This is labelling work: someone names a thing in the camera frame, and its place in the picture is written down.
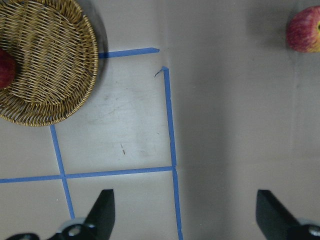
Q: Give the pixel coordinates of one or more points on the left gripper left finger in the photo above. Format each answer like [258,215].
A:
[99,223]

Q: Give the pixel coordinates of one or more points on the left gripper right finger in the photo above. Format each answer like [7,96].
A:
[277,223]

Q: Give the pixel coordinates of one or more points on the yellow red apple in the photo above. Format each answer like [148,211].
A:
[303,31]

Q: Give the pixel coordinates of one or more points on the brown wicker basket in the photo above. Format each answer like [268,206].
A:
[56,53]

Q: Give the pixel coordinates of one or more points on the dark red apple in basket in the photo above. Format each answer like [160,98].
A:
[7,69]

